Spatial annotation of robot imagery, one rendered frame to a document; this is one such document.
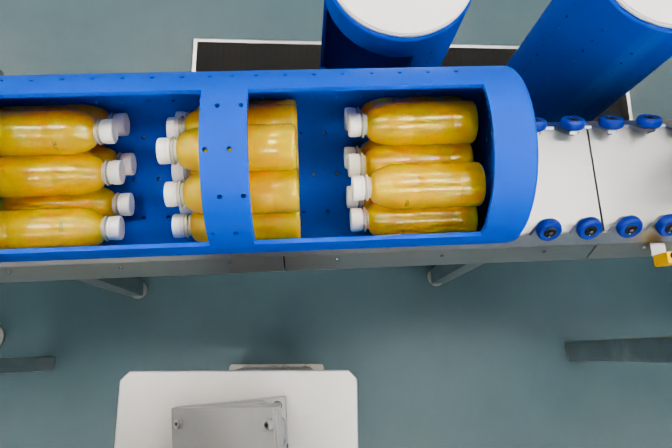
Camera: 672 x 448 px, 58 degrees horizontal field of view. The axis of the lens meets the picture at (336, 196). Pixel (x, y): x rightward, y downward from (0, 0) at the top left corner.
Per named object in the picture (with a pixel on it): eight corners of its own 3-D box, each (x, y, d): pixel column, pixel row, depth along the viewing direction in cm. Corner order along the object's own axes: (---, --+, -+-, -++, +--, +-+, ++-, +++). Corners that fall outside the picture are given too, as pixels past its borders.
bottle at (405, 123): (479, 100, 93) (360, 102, 92) (479, 145, 94) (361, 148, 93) (467, 99, 100) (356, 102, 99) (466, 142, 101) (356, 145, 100)
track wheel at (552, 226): (566, 223, 106) (562, 216, 108) (541, 224, 106) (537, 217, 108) (560, 242, 109) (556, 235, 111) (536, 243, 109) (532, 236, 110)
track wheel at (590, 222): (607, 222, 107) (602, 215, 108) (582, 223, 106) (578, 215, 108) (600, 241, 109) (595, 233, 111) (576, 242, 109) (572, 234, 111)
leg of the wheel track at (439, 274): (445, 285, 202) (505, 256, 141) (427, 286, 201) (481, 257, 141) (443, 268, 203) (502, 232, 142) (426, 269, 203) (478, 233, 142)
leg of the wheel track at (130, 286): (147, 298, 195) (77, 273, 135) (129, 299, 195) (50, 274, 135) (147, 280, 197) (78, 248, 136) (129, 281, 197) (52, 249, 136)
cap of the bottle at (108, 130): (102, 114, 94) (114, 113, 94) (108, 134, 96) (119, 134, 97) (97, 128, 91) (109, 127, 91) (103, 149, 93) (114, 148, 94)
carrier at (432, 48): (329, 85, 202) (306, 163, 194) (348, -108, 117) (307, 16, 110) (411, 108, 201) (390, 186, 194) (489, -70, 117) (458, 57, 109)
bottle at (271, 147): (297, 165, 94) (176, 169, 93) (295, 120, 92) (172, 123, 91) (297, 175, 87) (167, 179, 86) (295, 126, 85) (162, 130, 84)
